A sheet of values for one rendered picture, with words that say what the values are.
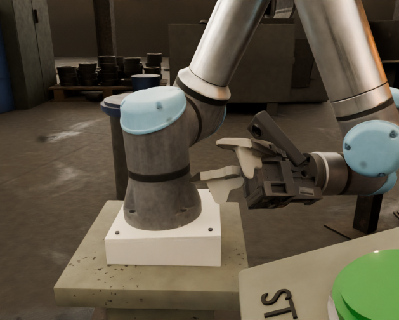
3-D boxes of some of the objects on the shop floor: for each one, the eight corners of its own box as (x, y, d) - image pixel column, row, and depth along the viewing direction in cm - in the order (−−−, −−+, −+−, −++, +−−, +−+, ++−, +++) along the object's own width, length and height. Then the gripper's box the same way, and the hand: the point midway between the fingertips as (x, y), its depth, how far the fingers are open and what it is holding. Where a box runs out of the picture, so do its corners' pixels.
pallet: (168, 89, 454) (167, 53, 439) (165, 100, 378) (164, 57, 363) (71, 89, 449) (67, 53, 434) (49, 101, 373) (43, 57, 358)
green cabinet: (-19, 108, 338) (-57, -78, 287) (19, 96, 403) (-7, -57, 353) (32, 109, 336) (2, -78, 285) (61, 96, 402) (42, -57, 351)
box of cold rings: (269, 99, 388) (274, 20, 361) (290, 115, 310) (298, 17, 283) (173, 99, 385) (172, 20, 359) (170, 117, 307) (167, 17, 281)
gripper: (357, 180, 51) (228, 180, 45) (288, 217, 68) (188, 220, 63) (342, 127, 55) (219, 120, 49) (280, 175, 72) (184, 174, 66)
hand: (199, 160), depth 57 cm, fingers open, 14 cm apart
